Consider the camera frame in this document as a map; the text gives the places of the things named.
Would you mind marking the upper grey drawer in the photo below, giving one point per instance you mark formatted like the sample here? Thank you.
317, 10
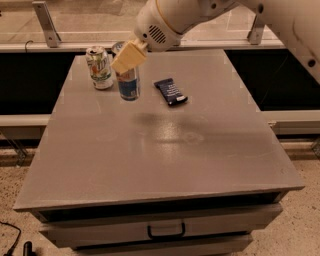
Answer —
113, 230

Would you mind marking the right metal railing bracket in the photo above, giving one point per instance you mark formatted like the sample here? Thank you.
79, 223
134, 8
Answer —
255, 34

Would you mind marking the grey drawer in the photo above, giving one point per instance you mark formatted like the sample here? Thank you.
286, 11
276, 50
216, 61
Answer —
113, 230
190, 247

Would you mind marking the lower grey drawer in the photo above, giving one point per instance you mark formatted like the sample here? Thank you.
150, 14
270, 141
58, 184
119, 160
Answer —
190, 247

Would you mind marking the black drawer handle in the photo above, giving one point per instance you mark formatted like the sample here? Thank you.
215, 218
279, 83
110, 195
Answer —
164, 232

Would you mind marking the black cylindrical floor object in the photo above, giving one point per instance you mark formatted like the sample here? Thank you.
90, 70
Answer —
27, 249

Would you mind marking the metal railing bracket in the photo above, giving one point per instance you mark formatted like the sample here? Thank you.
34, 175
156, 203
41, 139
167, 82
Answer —
255, 34
51, 36

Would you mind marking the grey drawer cabinet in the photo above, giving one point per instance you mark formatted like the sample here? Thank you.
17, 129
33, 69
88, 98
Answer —
101, 156

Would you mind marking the green white soda can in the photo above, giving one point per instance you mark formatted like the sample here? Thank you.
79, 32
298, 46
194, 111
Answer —
99, 67

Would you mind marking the dark blue snack bar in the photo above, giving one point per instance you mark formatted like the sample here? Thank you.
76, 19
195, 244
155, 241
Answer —
170, 92

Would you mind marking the blue silver redbull can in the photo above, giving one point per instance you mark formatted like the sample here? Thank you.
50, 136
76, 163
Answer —
128, 84

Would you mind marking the left metal railing bracket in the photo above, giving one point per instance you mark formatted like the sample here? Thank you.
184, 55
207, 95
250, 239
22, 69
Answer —
51, 36

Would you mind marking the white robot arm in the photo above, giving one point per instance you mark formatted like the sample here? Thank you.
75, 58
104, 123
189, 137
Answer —
163, 25

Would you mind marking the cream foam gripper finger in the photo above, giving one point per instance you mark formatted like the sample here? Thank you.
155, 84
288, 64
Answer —
131, 55

